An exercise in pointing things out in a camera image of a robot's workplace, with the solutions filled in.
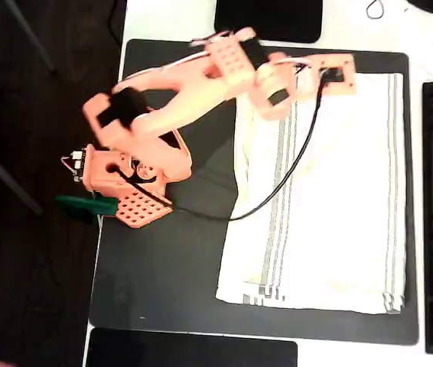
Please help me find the large dark grey mat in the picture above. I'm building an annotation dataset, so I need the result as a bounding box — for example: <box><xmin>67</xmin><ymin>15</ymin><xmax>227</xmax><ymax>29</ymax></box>
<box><xmin>88</xmin><ymin>38</ymin><xmax>420</xmax><ymax>347</ymax></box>

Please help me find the black mouse pad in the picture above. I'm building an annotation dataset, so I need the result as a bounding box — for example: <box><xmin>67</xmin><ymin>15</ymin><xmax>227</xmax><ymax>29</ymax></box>
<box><xmin>214</xmin><ymin>0</ymin><xmax>324</xmax><ymax>44</ymax></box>
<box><xmin>85</xmin><ymin>327</ymin><xmax>299</xmax><ymax>367</ymax></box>

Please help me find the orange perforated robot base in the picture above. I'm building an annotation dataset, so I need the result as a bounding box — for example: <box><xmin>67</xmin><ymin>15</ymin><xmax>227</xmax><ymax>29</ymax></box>
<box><xmin>83</xmin><ymin>144</ymin><xmax>175</xmax><ymax>230</ymax></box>

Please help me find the small controller board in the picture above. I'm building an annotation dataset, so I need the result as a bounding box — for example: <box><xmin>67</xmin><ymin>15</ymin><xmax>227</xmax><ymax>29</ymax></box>
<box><xmin>61</xmin><ymin>147</ymin><xmax>90</xmax><ymax>184</ymax></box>

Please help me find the thin black cord loop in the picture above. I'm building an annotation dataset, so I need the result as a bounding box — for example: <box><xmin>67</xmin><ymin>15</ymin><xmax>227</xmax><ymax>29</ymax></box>
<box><xmin>366</xmin><ymin>0</ymin><xmax>386</xmax><ymax>19</ymax></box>

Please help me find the grey metal leg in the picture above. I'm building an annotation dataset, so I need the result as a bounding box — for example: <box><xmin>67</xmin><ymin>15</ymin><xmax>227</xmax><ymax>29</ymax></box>
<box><xmin>4</xmin><ymin>0</ymin><xmax>59</xmax><ymax>73</ymax></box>

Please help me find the green table clamp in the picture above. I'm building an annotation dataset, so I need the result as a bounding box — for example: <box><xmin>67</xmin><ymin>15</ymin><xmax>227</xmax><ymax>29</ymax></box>
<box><xmin>54</xmin><ymin>194</ymin><xmax>120</xmax><ymax>226</ymax></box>

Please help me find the orange wrist camera mount plate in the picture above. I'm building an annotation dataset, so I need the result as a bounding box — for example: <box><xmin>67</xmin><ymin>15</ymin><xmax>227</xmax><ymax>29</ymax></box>
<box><xmin>308</xmin><ymin>53</ymin><xmax>357</xmax><ymax>96</ymax></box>

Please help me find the black camera cable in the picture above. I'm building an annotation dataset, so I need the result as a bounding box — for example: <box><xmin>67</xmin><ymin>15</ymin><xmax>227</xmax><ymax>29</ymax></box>
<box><xmin>112</xmin><ymin>70</ymin><xmax>327</xmax><ymax>222</ymax></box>

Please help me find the white striped towel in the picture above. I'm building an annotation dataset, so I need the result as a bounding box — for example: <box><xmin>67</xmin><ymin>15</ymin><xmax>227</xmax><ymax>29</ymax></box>
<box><xmin>215</xmin><ymin>63</ymin><xmax>408</xmax><ymax>315</ymax></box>

